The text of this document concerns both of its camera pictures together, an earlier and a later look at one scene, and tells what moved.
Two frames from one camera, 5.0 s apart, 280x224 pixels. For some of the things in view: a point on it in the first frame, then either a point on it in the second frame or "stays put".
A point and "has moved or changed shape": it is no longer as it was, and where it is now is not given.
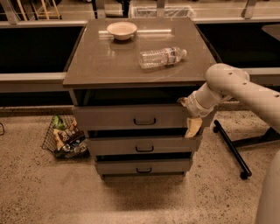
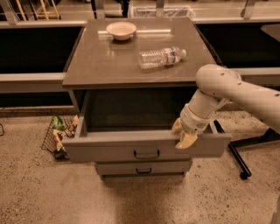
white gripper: x=193 y=107 to x=192 y=121
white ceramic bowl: x=122 y=31 stays put
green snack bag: x=58 y=122 stays put
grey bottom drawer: x=143 y=165 stays put
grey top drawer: x=129 y=116 has moved or changed shape
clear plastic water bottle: x=157 y=58 stays put
